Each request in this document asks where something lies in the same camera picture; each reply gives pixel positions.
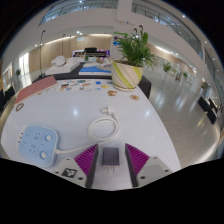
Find black display platform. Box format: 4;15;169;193
32;62;153;100

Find pink flat board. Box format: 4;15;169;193
13;75;58;106

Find white architectural model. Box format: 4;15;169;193
44;55;83;76

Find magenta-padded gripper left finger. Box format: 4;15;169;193
53;143;100;188

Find grey block charger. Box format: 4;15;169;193
101;147;121;174

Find small white building model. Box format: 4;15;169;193
96;57;113;70

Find black chairs group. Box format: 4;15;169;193
198;96;221;124
0;85;16;111

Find white power strip cable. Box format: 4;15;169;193
54;104;121;155

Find ceiling lights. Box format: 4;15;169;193
68;0;188;44

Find potted plant in striped pot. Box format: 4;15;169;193
110;28;156;92

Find colourful sticker sheet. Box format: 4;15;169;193
56;79;113;93

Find light blue power strip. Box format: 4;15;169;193
16;124;59;168

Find blue map board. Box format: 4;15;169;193
78;65;113;76

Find coloured arrow direction sign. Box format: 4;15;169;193
112;30;129;48

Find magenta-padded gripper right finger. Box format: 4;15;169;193
124;143;173;188

